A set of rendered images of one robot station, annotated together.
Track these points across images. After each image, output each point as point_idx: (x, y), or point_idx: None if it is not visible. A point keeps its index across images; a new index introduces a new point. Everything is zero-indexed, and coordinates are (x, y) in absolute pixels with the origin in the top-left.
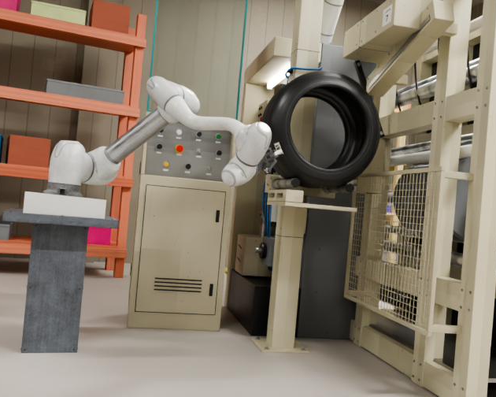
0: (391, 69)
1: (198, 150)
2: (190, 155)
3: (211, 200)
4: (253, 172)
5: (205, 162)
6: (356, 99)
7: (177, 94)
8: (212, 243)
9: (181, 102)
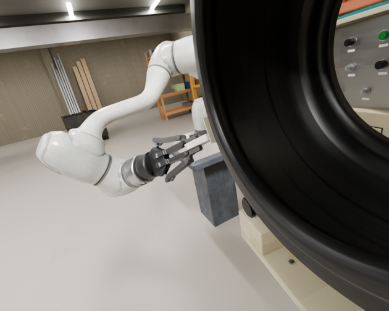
0: None
1: (345, 68)
2: (339, 75)
3: None
4: (106, 189)
5: (361, 82)
6: None
7: (150, 64)
8: None
9: (147, 76)
